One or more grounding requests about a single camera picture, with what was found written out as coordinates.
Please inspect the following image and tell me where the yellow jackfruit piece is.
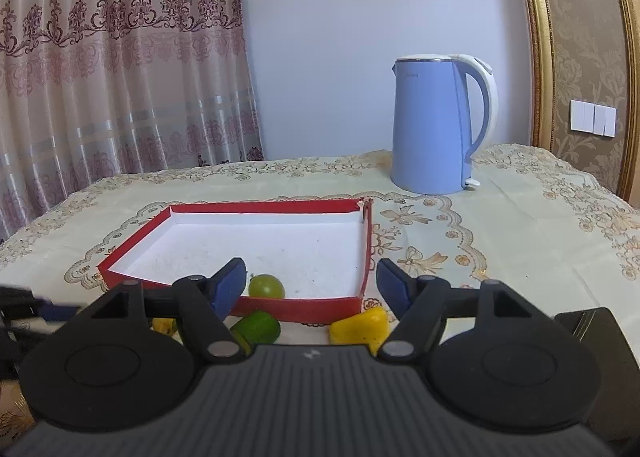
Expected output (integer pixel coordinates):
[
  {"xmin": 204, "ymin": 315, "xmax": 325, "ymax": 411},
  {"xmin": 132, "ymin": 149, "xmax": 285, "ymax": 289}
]
[{"xmin": 151, "ymin": 318, "xmax": 178, "ymax": 338}]

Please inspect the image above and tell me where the green cucumber chunk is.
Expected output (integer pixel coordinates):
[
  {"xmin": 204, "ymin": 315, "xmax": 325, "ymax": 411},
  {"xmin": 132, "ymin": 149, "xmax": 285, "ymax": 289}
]
[{"xmin": 231, "ymin": 310, "xmax": 281, "ymax": 354}]

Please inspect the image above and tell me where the yellow fruit piece with dots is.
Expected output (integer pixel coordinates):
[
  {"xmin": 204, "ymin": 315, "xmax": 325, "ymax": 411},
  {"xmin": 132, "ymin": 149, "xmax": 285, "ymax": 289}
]
[{"xmin": 329, "ymin": 307, "xmax": 390, "ymax": 353}]

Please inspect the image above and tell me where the green round persimmon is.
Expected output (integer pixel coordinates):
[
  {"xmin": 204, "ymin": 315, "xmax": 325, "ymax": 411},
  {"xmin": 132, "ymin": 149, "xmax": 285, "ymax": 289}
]
[{"xmin": 248, "ymin": 274, "xmax": 285, "ymax": 300}]

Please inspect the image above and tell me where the red shallow cardboard tray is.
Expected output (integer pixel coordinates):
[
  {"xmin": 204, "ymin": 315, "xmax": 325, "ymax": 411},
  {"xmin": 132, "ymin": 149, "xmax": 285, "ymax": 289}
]
[{"xmin": 98, "ymin": 198, "xmax": 372, "ymax": 325}]

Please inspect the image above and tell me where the blue electric kettle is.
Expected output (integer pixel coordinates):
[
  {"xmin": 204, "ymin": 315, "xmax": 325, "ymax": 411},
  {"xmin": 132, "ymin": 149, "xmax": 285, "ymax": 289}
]
[{"xmin": 390, "ymin": 54, "xmax": 499, "ymax": 195}]

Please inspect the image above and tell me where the cream embroidered tablecloth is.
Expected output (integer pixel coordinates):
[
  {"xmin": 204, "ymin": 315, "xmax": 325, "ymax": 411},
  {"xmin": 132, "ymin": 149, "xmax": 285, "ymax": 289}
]
[{"xmin": 0, "ymin": 144, "xmax": 640, "ymax": 438}]

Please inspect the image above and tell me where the pink patterned curtain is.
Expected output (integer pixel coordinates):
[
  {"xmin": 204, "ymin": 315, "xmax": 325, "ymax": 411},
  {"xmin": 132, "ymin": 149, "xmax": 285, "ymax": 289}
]
[{"xmin": 1, "ymin": 0, "xmax": 262, "ymax": 237}]

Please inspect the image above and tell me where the gold framed headboard panel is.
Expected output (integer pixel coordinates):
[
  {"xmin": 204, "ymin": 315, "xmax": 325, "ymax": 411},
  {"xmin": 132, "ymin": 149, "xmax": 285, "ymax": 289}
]
[{"xmin": 525, "ymin": 0, "xmax": 639, "ymax": 206}]

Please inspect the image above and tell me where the white wall switch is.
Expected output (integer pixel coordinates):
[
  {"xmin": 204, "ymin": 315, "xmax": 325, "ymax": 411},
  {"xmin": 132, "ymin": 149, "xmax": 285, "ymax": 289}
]
[{"xmin": 570, "ymin": 100, "xmax": 617, "ymax": 138}]

